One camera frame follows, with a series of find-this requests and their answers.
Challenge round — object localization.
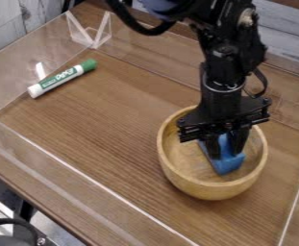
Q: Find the brown wooden bowl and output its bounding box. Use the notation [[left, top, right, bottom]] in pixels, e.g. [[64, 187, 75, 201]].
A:
[[156, 106, 269, 201]]

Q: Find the blue rectangular block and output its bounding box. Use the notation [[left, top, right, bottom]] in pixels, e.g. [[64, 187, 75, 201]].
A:
[[198, 134, 246, 176]]

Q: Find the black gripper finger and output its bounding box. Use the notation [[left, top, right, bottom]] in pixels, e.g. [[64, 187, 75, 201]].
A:
[[203, 135, 221, 160], [233, 127, 250, 155]]

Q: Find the green white dry-erase marker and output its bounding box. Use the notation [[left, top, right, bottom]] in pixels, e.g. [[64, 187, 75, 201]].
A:
[[27, 59, 98, 98]]

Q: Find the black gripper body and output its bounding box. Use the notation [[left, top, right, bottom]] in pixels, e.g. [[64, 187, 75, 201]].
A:
[[177, 96, 273, 142]]

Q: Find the black metal base bracket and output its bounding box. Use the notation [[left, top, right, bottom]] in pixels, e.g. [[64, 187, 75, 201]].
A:
[[14, 227, 51, 246]]

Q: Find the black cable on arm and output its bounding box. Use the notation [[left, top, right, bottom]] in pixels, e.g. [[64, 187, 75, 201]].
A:
[[106, 0, 187, 37]]

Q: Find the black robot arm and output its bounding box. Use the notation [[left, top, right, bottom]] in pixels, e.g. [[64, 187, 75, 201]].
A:
[[143, 0, 273, 160]]

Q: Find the black cable bottom left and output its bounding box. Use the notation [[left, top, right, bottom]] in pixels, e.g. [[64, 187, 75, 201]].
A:
[[0, 217, 40, 246]]

